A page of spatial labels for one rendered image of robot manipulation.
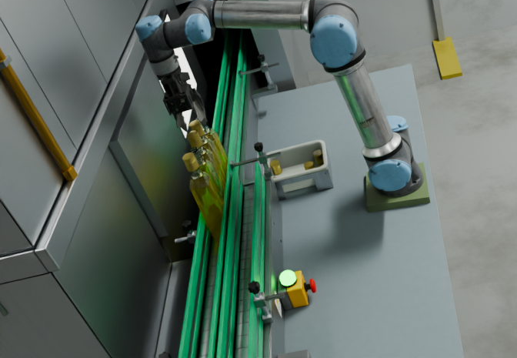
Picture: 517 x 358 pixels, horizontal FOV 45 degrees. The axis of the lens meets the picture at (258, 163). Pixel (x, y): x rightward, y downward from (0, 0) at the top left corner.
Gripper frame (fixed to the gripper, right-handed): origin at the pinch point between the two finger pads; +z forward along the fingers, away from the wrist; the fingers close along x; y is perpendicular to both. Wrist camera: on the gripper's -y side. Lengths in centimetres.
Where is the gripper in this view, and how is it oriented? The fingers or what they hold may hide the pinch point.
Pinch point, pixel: (194, 124)
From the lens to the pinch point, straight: 188.3
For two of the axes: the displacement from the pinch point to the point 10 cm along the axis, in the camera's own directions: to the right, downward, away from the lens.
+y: 0.0, 5.7, -8.2
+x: 9.5, -2.5, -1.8
